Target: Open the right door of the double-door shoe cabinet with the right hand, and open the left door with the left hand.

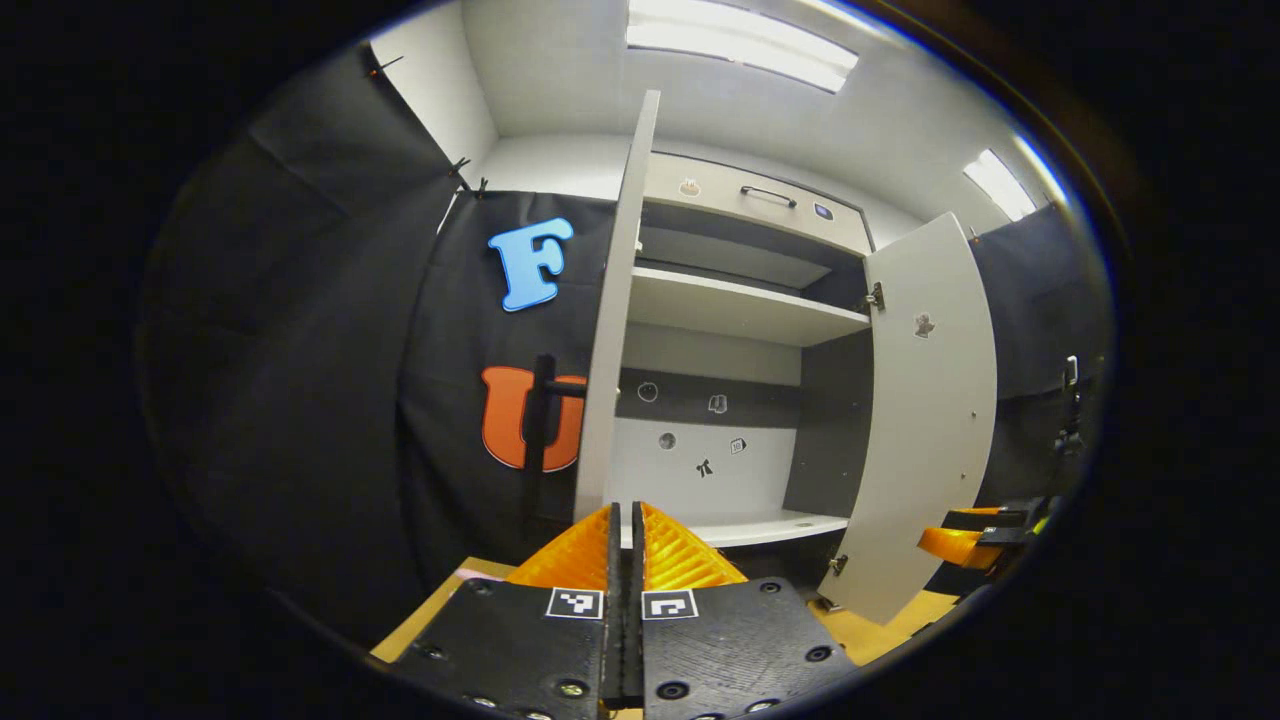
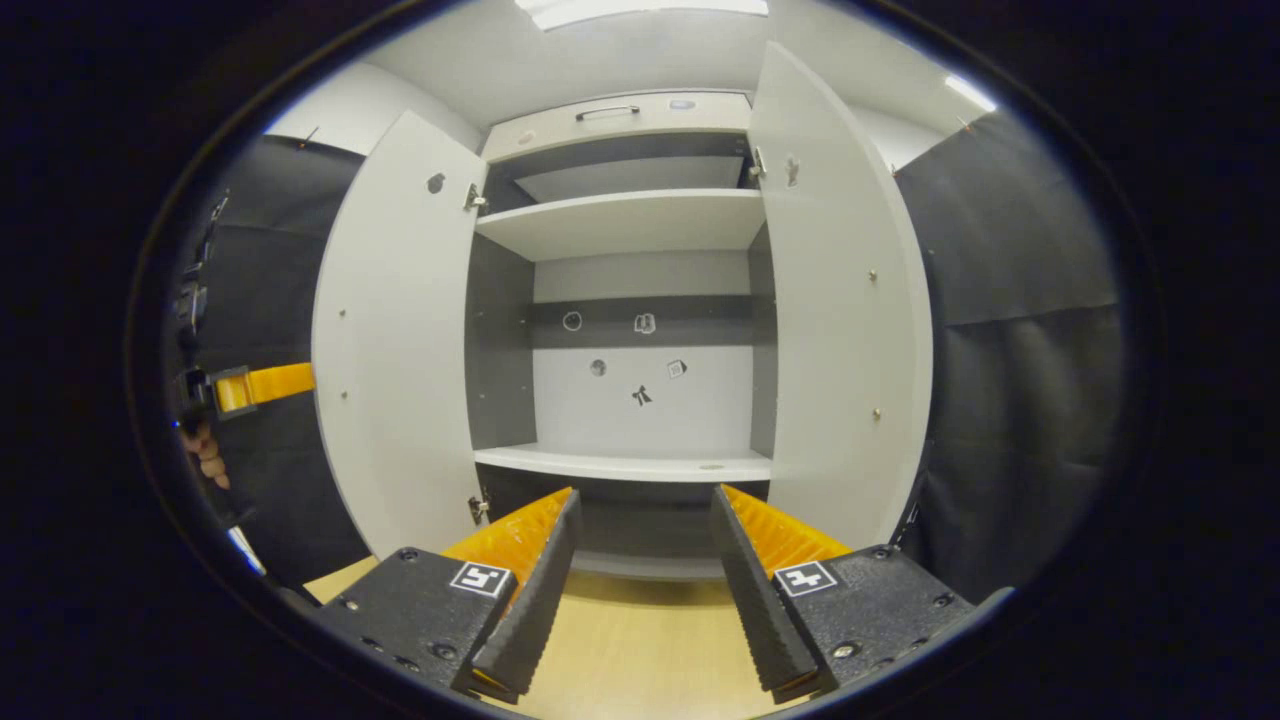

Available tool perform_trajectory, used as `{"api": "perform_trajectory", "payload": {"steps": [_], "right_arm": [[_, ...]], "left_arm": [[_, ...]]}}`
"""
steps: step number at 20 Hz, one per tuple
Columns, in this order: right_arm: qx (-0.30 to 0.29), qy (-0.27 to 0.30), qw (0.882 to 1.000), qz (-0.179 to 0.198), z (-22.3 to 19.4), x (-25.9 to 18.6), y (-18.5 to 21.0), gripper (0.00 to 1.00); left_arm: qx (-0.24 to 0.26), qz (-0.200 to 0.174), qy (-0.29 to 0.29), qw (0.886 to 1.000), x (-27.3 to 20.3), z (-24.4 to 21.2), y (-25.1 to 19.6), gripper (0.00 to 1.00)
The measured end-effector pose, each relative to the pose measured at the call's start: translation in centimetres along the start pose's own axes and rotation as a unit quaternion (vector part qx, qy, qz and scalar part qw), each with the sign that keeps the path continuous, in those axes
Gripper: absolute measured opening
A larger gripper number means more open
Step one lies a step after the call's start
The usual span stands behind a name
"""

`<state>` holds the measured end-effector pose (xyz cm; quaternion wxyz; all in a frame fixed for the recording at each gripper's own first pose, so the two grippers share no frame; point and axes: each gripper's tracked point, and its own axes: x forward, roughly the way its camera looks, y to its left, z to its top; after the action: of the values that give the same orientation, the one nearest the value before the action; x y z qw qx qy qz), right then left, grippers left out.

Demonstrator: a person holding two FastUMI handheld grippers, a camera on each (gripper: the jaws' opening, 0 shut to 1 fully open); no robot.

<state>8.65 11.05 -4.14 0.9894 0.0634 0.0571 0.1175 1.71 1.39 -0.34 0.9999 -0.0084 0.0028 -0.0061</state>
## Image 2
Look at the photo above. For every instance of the grey cabinet door square stickers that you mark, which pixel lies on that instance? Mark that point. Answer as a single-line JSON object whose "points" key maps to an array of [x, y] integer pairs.
{"points": [[840, 330]]}

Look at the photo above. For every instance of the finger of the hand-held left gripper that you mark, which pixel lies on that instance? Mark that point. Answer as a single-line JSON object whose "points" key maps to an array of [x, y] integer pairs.
{"points": [[275, 383]]}

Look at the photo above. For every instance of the long ceiling light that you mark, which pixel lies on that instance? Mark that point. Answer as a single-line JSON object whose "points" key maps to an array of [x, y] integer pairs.
{"points": [[640, 10]]}

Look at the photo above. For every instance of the grey cabinet drawer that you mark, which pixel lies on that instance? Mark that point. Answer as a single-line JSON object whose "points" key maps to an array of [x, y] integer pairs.
{"points": [[660, 125]]}

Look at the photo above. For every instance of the metal door hinge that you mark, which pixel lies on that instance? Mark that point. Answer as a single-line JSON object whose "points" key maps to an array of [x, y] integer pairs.
{"points": [[479, 508], [474, 198], [758, 165]]}

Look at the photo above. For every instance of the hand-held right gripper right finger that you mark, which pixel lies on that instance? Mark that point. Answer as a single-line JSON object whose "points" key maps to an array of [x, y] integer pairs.
{"points": [[755, 600]]}

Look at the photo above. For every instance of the grey double-door shoe cabinet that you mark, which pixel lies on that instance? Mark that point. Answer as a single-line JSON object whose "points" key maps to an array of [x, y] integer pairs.
{"points": [[640, 410]]}

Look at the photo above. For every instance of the white cabinet shelf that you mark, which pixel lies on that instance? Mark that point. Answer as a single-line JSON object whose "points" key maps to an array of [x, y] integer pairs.
{"points": [[620, 225], [620, 465]]}

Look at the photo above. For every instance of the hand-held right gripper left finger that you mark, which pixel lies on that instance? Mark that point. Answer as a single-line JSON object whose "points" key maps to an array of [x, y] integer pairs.
{"points": [[530, 610]]}

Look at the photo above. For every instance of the grey cabinet door checkered sticker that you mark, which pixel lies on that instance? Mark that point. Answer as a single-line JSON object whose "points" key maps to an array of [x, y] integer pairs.
{"points": [[400, 350]]}

